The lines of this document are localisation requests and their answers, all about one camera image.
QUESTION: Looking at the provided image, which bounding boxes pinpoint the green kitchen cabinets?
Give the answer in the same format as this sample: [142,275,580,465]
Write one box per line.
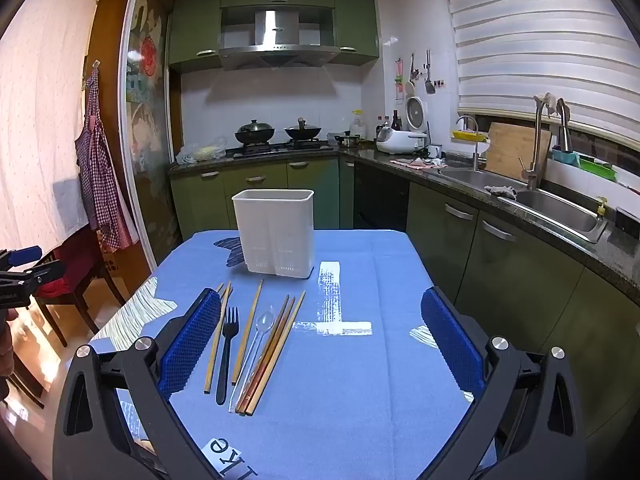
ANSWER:
[167,0,382,73]
[170,156,640,463]

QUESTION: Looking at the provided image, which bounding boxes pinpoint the slim steel tap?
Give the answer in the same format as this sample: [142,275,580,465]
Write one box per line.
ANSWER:
[556,99,574,154]

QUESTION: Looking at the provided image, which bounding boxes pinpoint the dark brown wooden chopstick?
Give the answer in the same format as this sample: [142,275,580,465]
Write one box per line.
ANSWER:
[241,297,296,415]
[236,295,290,414]

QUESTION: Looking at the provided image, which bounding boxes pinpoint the steel double sink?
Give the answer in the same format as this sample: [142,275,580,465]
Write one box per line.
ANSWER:
[434,167,609,244]

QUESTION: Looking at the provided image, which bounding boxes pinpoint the white plastic utensil holder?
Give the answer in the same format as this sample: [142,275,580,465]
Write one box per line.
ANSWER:
[232,189,316,278]

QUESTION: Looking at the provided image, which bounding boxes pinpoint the blue printed tablecloth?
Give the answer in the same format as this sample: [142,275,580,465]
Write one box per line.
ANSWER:
[90,229,496,480]

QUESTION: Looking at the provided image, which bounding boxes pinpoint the green upper kitchen cabinets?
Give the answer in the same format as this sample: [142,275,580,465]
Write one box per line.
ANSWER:
[167,0,382,73]

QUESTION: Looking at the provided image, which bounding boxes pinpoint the green plastic sink caddy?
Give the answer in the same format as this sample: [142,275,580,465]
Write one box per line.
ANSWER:
[552,147,619,184]

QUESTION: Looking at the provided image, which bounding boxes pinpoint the dark stone kitchen counter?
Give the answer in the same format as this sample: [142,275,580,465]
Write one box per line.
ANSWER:
[169,143,640,306]

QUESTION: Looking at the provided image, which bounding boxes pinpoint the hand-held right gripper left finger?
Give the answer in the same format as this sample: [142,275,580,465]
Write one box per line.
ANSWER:
[52,287,228,480]

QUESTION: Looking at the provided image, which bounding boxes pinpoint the wooden chair red cushion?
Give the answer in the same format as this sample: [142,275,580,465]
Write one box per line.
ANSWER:
[29,231,127,349]

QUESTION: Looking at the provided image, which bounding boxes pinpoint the black box on counter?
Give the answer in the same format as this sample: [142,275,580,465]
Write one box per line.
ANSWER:
[614,207,640,241]

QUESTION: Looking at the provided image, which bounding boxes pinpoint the steel range hood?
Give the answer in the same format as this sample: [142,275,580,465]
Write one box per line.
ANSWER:
[218,7,341,71]

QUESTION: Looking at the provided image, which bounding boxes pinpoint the clear plastic spoon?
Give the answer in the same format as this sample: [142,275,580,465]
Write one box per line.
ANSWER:
[229,311,275,414]

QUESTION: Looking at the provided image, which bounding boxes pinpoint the small curved steel faucet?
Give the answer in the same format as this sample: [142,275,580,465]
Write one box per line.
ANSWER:
[455,115,482,171]

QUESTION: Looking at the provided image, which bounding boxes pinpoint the grey rag on faucet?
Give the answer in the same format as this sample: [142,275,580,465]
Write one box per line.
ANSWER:
[532,92,559,116]

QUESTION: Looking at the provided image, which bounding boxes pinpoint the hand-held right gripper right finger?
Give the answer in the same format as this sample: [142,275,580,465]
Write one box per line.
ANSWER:
[415,286,586,480]

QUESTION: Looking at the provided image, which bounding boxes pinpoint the wooden cutting board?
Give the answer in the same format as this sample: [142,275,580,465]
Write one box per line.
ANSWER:
[484,121,554,184]

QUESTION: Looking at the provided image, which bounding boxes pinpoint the printed sliding door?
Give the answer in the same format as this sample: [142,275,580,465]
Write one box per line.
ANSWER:
[117,0,184,272]

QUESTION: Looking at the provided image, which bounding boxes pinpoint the black wok with lid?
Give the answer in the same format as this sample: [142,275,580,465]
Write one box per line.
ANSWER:
[235,119,276,146]

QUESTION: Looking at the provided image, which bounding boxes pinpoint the white curtain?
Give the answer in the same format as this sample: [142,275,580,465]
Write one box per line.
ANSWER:
[0,0,102,262]

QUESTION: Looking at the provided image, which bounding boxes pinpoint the white rice cooker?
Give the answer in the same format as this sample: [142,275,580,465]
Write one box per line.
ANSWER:
[375,96,432,156]

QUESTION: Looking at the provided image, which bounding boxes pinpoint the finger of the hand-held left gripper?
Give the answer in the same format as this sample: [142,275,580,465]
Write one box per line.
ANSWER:
[0,246,43,268]
[0,259,65,308]

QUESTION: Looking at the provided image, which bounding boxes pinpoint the black plastic fork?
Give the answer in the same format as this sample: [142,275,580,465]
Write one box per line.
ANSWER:
[216,307,240,405]

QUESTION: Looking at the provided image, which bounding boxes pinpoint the white window blind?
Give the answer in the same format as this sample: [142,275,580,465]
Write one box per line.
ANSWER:
[439,0,640,134]

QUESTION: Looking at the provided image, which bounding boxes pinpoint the black hanging spatula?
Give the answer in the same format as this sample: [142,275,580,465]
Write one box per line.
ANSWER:
[423,50,437,96]

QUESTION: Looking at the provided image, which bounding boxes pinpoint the green lower kitchen cabinets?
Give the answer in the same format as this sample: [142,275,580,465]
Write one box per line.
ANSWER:
[170,156,640,463]

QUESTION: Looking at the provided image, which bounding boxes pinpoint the black gas stove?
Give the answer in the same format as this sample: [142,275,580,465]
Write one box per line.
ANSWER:
[232,139,334,159]

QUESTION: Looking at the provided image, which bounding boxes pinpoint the tall steel kitchen faucet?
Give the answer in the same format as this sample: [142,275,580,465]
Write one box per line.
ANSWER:
[520,94,552,191]

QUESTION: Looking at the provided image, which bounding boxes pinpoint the black wok with handle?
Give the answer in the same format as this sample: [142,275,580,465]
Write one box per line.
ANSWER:
[284,117,323,142]

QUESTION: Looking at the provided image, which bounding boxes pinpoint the clear plastic bag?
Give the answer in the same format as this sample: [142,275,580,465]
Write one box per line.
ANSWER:
[176,138,228,165]

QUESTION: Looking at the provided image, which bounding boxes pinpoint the red checkered apron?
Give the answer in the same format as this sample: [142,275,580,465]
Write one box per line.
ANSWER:
[74,67,141,252]

